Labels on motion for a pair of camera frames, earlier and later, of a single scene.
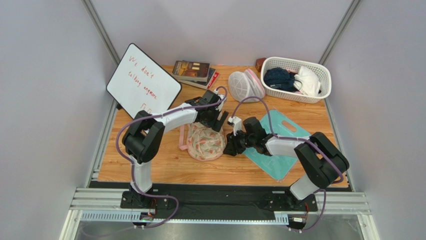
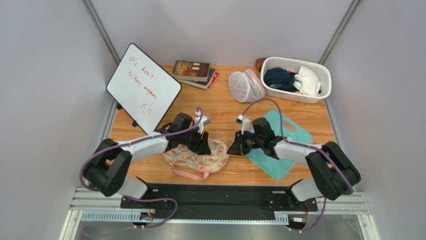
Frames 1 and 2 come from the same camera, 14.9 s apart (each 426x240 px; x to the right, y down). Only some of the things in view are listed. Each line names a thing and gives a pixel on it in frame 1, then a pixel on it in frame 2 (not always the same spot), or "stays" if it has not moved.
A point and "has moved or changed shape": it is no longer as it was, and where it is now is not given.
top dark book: x=197 y=71 stays
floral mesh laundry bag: x=204 y=143 has moved or changed shape
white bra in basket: x=307 y=81 stays
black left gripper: x=216 y=124 to x=201 y=146
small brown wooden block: x=259 y=64 stays
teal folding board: x=276 y=122 stays
